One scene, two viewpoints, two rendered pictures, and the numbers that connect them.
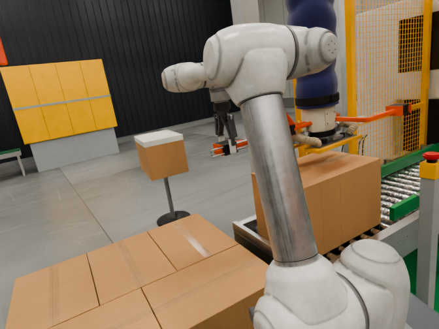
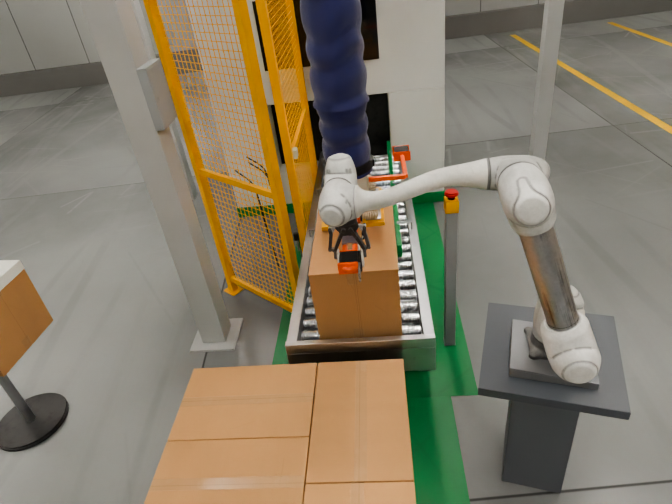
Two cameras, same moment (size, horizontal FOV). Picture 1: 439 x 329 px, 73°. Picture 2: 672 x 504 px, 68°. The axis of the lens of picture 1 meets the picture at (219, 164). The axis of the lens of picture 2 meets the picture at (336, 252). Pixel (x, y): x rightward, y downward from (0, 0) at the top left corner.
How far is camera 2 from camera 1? 155 cm
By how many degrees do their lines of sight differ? 53
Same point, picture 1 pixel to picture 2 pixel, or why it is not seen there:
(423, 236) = (450, 260)
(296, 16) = (342, 80)
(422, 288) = (451, 301)
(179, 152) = (27, 295)
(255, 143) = (551, 259)
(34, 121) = not seen: outside the picture
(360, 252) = not seen: hidden behind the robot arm
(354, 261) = not seen: hidden behind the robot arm
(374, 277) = (580, 305)
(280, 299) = (582, 346)
